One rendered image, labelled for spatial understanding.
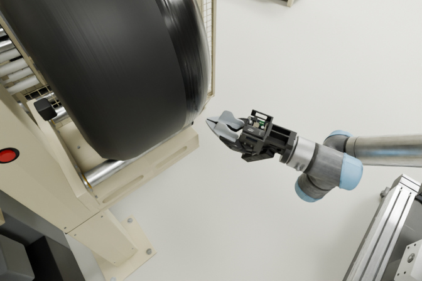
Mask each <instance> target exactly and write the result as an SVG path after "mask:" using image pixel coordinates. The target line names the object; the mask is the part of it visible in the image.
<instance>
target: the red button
mask: <svg viewBox="0 0 422 281"><path fill-rule="evenodd" d="M15 156H16V154H15V152H14V151H12V150H5V151H2V152H0V161H2V162H8V161H11V160H13V159H14V158H15Z"/></svg>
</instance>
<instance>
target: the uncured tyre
mask: <svg viewBox="0 0 422 281"><path fill-rule="evenodd" d="M0 11H1V12H2V14H3V15H4V17H5V18H6V20H7V22H8V23H9V25H10V26H11V28H12V29H13V31H14V32H15V34H16V36H17V37H18V39H19V40H20V42H21V43H22V45H23V46H24V48H25V49H26V51H27V52H28V54H29V56H30V57H31V59H32V60H33V61H34V63H35V65H36V66H37V68H38V69H39V71H40V72H41V74H42V75H43V77H44V79H45V80H46V82H47V83H48V84H49V86H50V88H51V89H52V90H53V92H54V94H55V95H56V97H57V99H58V100H59V101H60V103H61V104H62V106H63V108H64V109H65V110H66V112H67V114H68V115H69V116H70V118H71V119H72V121H73V122H74V124H75V125H76V127H77V128H78V130H79V131H80V133H81V134H82V136H83V137H84V139H85V140H86V141H87V143H88V144H89V145H90V146H91V147H92V148H93V149H94V150H95V151H96V152H97V153H98V154H99V155H100V156H101V158H105V159H113V160H118V161H126V160H129V159H132V158H135V157H138V156H139V155H141V154H142V153H144V152H146V151H147V150H149V149H150V148H152V147H154V146H155V145H156V144H159V143H160V142H161V141H163V140H165V139H167V138H168V137H169V136H171V135H173V134H174V133H176V132H178V131H179V130H181V129H182V128H184V127H186V126H187V125H189V124H191V123H192V122H193V121H194V120H195V119H196V117H197V116H198V115H199V114H200V113H201V111H202V110H203V108H204V105H205V102H206V98H207V92H208V86H209V83H210V70H211V67H210V51H209V46H208V39H207V34H206V30H205V25H204V23H203V18H202V15H201V12H200V8H199V6H198V3H197V0H0Z"/></svg>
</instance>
